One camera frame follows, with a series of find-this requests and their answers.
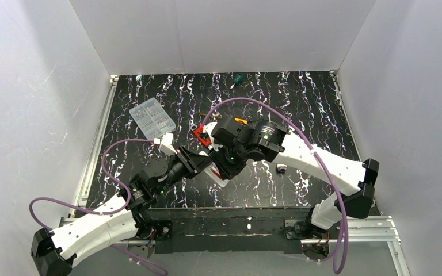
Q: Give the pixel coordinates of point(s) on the clear plastic screw box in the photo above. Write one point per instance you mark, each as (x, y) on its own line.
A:
(152, 119)

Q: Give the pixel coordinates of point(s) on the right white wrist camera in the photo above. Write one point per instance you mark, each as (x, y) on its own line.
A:
(208, 129)

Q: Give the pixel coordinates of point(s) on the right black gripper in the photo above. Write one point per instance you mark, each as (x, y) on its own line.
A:
(223, 169)

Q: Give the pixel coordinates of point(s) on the red handled adjustable wrench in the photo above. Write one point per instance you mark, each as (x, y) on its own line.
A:
(202, 135)

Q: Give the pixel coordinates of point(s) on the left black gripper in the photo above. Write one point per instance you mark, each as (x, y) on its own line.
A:
(190, 160)

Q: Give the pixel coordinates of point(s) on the white remote control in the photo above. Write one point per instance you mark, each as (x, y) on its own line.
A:
(213, 172)

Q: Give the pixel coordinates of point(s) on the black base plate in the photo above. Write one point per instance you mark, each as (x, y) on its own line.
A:
(225, 229)

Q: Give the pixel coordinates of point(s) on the yellow tape measure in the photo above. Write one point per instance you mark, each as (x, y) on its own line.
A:
(242, 121)

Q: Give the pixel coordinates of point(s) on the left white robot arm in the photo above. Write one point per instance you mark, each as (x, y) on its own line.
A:
(123, 216)

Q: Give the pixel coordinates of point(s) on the green handled screwdriver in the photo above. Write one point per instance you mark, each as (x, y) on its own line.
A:
(237, 80)

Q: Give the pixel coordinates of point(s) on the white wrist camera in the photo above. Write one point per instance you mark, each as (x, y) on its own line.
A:
(208, 129)
(165, 144)

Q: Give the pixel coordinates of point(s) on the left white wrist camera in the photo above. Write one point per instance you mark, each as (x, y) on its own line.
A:
(165, 144)

